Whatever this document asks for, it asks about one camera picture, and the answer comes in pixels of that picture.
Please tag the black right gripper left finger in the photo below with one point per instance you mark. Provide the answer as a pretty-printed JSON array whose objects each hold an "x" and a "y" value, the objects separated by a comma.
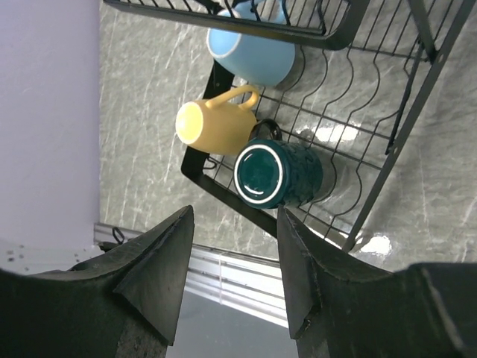
[{"x": 123, "y": 303}]

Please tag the black wire dish rack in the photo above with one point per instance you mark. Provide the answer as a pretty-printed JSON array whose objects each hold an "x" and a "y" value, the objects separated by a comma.
[{"x": 376, "y": 100}]

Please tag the light blue mug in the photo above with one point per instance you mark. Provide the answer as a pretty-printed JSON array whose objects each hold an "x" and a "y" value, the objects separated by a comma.
[{"x": 258, "y": 60}]

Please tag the aluminium front rail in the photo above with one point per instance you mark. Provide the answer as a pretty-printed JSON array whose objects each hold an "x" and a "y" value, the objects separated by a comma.
[{"x": 249, "y": 284}]

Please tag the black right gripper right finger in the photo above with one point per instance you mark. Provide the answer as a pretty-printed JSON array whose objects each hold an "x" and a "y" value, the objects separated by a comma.
[{"x": 339, "y": 306}]

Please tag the cream yellow mug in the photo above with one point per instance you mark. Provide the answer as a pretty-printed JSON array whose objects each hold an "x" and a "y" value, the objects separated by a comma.
[{"x": 220, "y": 125}]

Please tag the dark green mug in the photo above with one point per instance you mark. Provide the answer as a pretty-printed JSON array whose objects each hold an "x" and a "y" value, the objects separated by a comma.
[{"x": 269, "y": 172}]

